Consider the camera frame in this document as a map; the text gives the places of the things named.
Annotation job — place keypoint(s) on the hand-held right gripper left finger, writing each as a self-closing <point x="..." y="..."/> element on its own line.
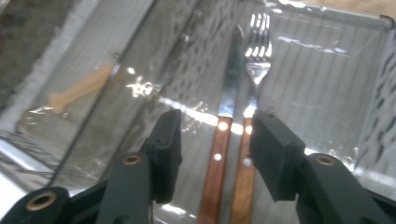
<point x="165" y="155"/>

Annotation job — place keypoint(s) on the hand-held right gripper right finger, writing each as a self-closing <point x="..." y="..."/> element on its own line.
<point x="277" y="155"/>

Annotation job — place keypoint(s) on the grey translucent plastic bin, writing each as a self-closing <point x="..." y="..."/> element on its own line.
<point x="311" y="93"/>
<point x="62" y="140"/>

